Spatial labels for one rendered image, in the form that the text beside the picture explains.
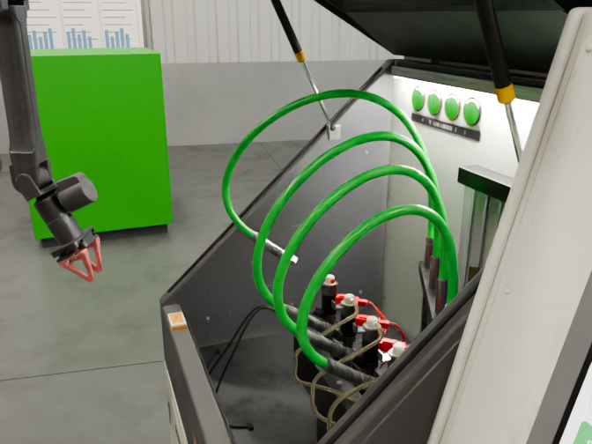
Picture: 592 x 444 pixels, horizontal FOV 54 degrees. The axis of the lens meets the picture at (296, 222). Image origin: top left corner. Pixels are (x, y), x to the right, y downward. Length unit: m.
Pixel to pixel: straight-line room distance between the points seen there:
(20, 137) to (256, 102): 6.30
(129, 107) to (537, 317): 3.76
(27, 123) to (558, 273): 1.04
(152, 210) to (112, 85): 0.93
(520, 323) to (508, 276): 0.05
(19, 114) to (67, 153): 2.93
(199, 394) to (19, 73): 0.72
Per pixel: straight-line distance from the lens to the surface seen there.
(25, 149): 1.32
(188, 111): 7.44
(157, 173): 4.30
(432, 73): 1.15
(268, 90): 7.51
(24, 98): 1.30
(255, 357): 1.32
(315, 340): 0.86
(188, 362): 1.10
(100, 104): 4.18
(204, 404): 1.00
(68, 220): 1.35
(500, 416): 0.68
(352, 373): 0.81
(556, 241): 0.62
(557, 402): 0.62
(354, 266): 1.41
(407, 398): 0.73
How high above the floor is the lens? 1.54
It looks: 20 degrees down
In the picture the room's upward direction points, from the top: straight up
